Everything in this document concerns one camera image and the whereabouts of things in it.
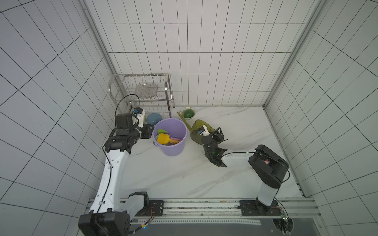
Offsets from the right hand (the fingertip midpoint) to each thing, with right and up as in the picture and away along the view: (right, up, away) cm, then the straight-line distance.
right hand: (213, 130), depth 89 cm
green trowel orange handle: (-33, 0, 0) cm, 33 cm away
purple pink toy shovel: (-24, -5, +4) cm, 25 cm away
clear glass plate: (-43, +26, +4) cm, 50 cm away
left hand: (-36, +2, -13) cm, 38 cm away
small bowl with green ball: (-17, +12, +21) cm, 29 cm away
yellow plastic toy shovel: (-31, -5, -1) cm, 31 cm away
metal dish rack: (-63, +30, +12) cm, 71 cm away
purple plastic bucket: (-23, +2, 0) cm, 23 cm away
